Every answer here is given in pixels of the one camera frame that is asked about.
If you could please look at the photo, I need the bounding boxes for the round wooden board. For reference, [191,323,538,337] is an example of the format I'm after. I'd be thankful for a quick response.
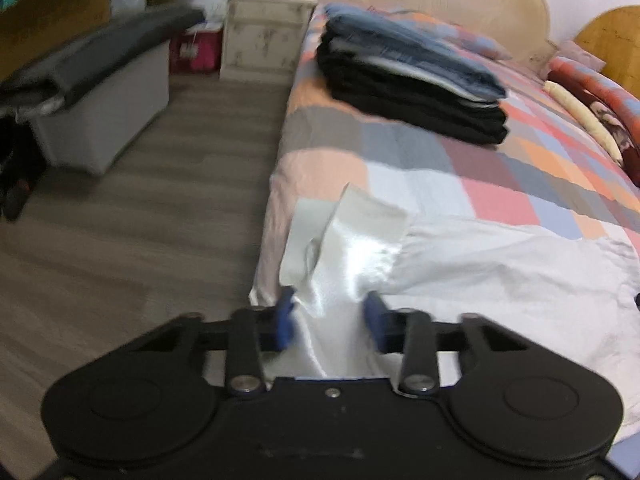
[572,5,640,93]

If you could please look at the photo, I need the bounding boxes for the plaid pillow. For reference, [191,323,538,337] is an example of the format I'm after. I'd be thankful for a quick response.
[370,7,512,62]

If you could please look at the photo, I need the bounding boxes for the folded light blue jeans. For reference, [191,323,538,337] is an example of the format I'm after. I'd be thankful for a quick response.
[324,2,509,102]

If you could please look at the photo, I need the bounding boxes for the white pants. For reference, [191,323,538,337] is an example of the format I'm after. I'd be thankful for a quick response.
[249,183,640,443]

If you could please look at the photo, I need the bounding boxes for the folded black pants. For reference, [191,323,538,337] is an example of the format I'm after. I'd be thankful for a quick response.
[316,45,510,147]

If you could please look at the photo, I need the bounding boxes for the red box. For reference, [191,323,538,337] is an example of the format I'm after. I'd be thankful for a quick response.
[168,26,224,75]

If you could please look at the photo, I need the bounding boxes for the dark object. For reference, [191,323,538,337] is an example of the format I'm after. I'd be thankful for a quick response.
[0,110,48,222]

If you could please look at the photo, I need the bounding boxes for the grey storage box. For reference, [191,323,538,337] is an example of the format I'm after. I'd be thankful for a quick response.
[29,42,172,177]

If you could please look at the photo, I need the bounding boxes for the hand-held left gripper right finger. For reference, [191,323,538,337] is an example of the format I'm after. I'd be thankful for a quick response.
[362,290,532,397]

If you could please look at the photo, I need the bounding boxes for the rolled cream blanket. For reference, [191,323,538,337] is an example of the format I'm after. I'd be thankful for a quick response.
[542,80,627,167]

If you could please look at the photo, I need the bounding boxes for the cream nightstand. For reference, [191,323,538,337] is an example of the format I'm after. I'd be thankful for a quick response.
[219,0,319,82]

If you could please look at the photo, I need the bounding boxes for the small pink pillow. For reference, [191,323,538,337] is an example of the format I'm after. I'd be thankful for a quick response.
[554,40,607,72]

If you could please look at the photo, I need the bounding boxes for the folded dark blue jeans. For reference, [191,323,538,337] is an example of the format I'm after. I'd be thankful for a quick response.
[320,30,501,108]

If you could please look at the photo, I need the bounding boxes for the cardboard box with teal label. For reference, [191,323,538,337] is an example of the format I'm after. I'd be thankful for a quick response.
[0,0,115,68]

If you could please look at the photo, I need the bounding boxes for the bed with plaid sheet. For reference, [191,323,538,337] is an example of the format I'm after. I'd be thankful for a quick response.
[249,1,640,480]

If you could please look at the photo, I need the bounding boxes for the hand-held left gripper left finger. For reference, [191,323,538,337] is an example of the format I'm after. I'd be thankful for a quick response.
[129,285,297,397]

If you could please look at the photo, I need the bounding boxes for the dark red floral blanket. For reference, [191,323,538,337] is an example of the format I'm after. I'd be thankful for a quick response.
[546,76,640,189]

